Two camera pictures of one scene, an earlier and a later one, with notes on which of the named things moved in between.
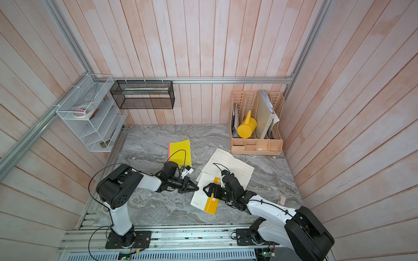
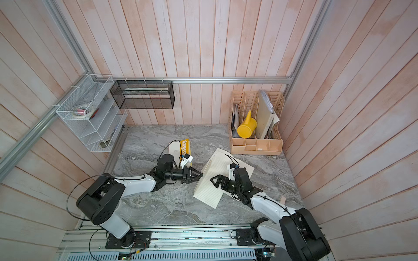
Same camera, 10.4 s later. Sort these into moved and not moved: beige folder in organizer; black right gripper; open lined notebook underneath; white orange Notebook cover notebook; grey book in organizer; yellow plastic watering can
Moved: white orange Notebook cover notebook; black right gripper
Not moved: grey book in organizer; open lined notebook underneath; yellow plastic watering can; beige folder in organizer
